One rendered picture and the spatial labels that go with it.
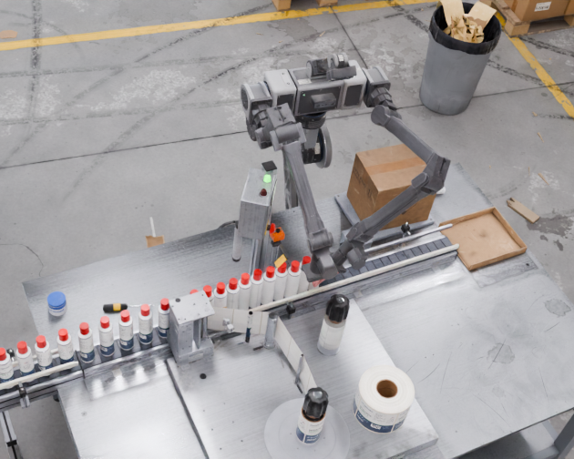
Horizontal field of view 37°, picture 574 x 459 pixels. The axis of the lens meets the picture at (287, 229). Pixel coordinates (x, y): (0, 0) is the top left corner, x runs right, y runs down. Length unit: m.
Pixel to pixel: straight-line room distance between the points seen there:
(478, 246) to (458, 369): 0.67
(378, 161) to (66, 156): 2.19
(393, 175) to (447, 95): 2.09
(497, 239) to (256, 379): 1.34
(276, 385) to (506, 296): 1.11
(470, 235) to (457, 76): 1.88
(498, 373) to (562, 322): 0.41
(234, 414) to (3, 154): 2.68
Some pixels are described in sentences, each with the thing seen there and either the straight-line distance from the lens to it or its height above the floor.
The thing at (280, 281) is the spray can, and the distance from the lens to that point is 3.39.
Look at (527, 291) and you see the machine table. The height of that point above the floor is 0.83.
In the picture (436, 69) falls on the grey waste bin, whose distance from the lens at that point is 5.67.
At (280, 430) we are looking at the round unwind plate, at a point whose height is 0.89.
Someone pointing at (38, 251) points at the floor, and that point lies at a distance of 4.82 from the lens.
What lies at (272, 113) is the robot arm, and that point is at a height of 1.74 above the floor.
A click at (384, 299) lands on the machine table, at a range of 3.64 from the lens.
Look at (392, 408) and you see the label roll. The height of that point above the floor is 1.02.
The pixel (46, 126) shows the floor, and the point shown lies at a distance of 5.50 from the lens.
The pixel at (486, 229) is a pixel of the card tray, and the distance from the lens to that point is 4.03.
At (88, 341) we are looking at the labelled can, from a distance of 3.21.
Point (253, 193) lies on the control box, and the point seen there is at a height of 1.48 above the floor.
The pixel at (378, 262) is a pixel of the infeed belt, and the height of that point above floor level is 0.88.
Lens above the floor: 3.67
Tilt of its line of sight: 48 degrees down
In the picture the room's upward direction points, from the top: 9 degrees clockwise
